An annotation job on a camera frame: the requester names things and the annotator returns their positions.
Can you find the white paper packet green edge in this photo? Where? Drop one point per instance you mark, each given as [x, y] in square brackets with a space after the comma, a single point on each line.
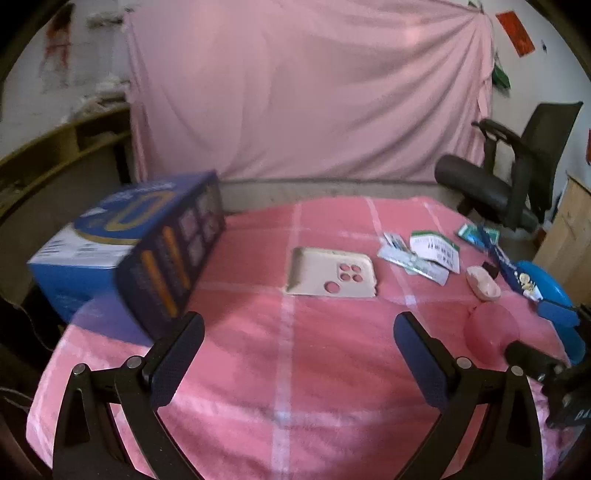
[436, 249]

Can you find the blue cardboard box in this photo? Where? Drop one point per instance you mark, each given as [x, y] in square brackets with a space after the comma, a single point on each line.
[115, 258]

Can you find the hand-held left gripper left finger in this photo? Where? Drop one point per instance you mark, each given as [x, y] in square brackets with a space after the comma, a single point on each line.
[178, 355]

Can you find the pink round lid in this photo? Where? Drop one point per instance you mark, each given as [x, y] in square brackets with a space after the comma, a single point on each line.
[490, 332]

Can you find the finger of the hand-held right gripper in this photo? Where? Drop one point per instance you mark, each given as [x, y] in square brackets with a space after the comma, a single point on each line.
[526, 357]
[558, 314]

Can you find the beige phone case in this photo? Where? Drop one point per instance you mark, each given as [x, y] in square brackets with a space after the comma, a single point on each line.
[330, 272]

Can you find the pink checked blanket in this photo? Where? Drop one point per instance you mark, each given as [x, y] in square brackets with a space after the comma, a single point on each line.
[286, 346]

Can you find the small beige case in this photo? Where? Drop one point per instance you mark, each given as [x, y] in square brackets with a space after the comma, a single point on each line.
[482, 284]

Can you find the blue plastic object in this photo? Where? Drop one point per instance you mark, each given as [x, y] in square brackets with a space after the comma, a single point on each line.
[545, 284]

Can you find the pink hanging sheet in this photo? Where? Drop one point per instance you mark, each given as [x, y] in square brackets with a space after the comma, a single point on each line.
[304, 92]

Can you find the wooden cabinet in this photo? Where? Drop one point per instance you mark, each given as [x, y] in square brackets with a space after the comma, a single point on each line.
[565, 235]

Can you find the red wall poster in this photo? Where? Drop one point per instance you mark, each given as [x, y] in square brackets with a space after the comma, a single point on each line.
[516, 34]

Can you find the small black object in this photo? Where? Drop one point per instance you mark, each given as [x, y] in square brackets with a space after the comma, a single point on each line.
[489, 269]

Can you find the wooden shelf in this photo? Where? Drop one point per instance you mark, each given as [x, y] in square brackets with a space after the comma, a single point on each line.
[51, 147]

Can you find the pile of white clutter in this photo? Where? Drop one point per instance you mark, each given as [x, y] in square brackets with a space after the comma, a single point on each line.
[104, 92]

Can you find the teal packet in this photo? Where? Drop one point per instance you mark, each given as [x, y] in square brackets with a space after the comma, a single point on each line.
[473, 235]

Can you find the silver blister pack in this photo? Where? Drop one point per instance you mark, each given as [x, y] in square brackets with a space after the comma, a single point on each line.
[415, 266]

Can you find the black office chair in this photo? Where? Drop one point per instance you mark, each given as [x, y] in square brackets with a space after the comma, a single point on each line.
[480, 184]

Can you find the green hanging packet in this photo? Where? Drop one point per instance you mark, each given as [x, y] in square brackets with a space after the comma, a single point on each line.
[502, 78]

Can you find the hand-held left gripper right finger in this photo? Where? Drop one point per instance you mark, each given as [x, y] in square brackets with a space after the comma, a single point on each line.
[420, 355]

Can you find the red wall hanging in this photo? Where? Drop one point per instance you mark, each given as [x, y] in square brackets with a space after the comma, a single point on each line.
[588, 145]

